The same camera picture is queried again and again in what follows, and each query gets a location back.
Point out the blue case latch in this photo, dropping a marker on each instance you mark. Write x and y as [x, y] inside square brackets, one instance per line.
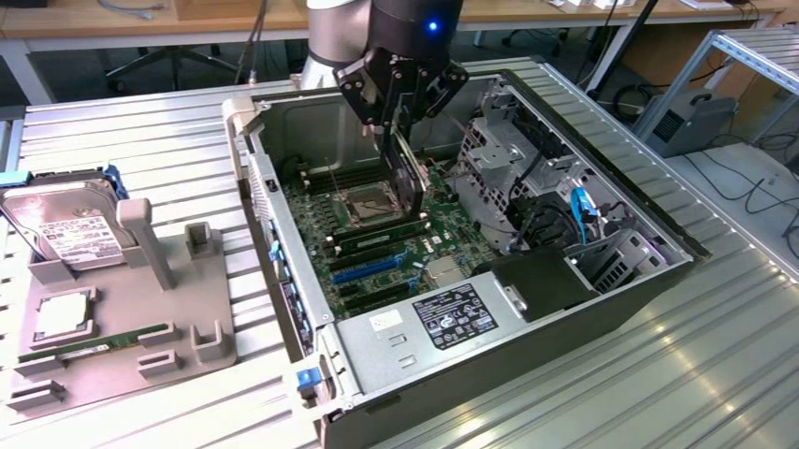
[307, 379]

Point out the silver chipset heat sink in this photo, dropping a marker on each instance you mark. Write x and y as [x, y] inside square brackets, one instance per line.
[445, 271]

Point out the black expansion slot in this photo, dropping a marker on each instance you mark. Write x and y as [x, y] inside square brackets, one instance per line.
[364, 261]
[377, 298]

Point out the black office chair base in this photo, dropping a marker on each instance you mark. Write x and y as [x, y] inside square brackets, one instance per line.
[175, 56]
[552, 35]

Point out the silver hard disk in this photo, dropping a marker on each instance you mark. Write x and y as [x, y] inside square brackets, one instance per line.
[68, 220]

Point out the silver CPU chip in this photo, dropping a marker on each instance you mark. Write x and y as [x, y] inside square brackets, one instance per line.
[63, 318]

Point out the black slanted pole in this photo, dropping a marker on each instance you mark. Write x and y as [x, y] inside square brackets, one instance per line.
[629, 33]

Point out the CPU socket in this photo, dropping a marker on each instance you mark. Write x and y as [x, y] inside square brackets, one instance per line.
[364, 206]

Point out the silver power supply unit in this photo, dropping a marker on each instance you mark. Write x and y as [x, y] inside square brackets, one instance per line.
[387, 346]

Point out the black graphics card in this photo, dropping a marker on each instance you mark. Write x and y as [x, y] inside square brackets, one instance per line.
[405, 187]

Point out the silver disk bay cage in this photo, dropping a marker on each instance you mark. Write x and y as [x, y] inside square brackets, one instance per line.
[492, 159]

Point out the black open PC case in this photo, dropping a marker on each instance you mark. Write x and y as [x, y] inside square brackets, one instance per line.
[561, 337]

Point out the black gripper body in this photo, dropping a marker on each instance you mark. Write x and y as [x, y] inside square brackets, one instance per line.
[412, 33]

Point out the small white box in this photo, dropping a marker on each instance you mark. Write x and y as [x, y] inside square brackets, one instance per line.
[615, 4]

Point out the grey box device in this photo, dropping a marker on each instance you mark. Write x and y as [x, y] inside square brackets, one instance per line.
[699, 121]

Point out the green RAM stick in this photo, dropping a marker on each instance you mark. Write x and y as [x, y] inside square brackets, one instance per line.
[81, 351]
[375, 241]

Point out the blue disk caddy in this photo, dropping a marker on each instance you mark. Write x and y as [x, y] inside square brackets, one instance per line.
[112, 175]

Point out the grey parts rack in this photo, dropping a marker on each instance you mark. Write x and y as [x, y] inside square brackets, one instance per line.
[124, 304]

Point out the brown box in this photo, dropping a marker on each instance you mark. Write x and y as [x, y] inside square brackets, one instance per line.
[219, 9]

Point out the aluminium frame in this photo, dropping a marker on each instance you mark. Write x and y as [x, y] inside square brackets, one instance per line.
[748, 51]

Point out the green motherboard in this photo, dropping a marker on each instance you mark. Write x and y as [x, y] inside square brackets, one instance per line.
[449, 224]

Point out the black fan shroud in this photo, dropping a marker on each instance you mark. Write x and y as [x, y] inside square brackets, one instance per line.
[536, 280]

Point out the long wooden desk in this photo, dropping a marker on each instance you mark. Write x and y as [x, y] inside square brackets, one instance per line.
[531, 16]

